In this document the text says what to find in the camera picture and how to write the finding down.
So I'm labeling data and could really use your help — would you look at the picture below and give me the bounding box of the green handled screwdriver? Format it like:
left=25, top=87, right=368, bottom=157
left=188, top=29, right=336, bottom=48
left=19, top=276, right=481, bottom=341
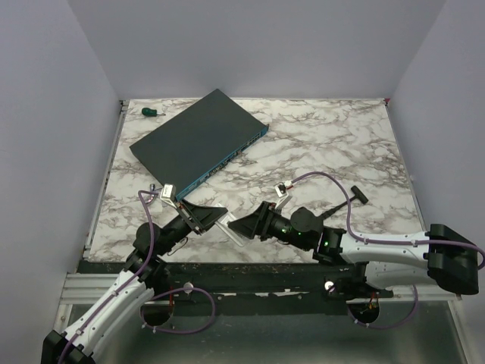
left=141, top=107, right=164, bottom=118

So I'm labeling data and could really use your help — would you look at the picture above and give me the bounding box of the dark grey network switch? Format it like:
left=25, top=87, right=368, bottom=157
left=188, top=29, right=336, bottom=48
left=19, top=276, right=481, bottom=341
left=130, top=89, right=269, bottom=200

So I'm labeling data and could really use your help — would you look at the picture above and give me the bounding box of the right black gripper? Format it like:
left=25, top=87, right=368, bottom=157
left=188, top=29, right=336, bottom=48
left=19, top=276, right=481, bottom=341
left=229, top=200, right=310, bottom=251

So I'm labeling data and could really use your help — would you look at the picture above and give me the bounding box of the aluminium frame rail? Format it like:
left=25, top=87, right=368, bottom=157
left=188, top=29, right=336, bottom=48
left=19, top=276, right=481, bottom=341
left=60, top=274, right=101, bottom=304

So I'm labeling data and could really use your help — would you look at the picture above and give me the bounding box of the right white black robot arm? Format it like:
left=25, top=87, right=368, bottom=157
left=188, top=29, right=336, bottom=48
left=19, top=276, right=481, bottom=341
left=228, top=202, right=483, bottom=297

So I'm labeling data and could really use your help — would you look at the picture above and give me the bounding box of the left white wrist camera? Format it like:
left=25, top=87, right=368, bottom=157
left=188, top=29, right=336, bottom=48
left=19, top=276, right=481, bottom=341
left=158, top=184, right=177, bottom=208

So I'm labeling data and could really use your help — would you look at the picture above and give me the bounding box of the white remote control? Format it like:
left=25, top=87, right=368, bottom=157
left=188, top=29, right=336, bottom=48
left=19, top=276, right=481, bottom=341
left=215, top=210, right=245, bottom=247

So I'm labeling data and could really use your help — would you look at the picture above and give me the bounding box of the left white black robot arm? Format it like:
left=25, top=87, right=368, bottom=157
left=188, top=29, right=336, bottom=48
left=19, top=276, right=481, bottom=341
left=41, top=201, right=227, bottom=363

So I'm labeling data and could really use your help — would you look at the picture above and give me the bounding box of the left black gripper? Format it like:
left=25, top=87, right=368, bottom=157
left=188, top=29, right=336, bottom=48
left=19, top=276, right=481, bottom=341
left=157, top=198, right=227, bottom=256

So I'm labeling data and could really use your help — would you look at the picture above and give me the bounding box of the black T-handle tool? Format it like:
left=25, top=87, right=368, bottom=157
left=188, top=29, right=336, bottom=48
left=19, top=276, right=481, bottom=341
left=321, top=186, right=368, bottom=220

